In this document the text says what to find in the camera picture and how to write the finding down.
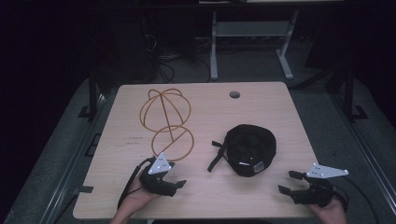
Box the person's right hand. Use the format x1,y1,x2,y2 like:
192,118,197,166
311,195,348,224

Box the black metal stand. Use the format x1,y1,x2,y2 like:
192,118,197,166
341,65,369,122
77,68,105,121

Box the person's left hand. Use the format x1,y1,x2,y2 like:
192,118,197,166
119,175,161,218

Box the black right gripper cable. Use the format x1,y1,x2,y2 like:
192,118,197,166
331,175,381,224

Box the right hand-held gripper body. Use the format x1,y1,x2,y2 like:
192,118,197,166
291,162,349,208

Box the gold wire hat stand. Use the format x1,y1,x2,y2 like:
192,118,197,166
139,88,195,162

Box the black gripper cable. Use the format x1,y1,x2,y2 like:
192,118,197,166
117,157,157,209
331,175,381,224

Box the grey metal table frame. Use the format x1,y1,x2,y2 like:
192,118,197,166
209,8,301,81

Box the aluminium floor rail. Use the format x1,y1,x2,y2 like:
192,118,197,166
330,92,396,217
39,92,108,224

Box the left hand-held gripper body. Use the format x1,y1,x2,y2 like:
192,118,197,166
138,152,179,198

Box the black baseball cap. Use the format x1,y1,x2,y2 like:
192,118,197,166
206,123,277,178

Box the bundle of floor cables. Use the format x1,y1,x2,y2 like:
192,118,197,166
141,32,213,84

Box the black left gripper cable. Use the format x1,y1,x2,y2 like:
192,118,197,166
117,157,157,209

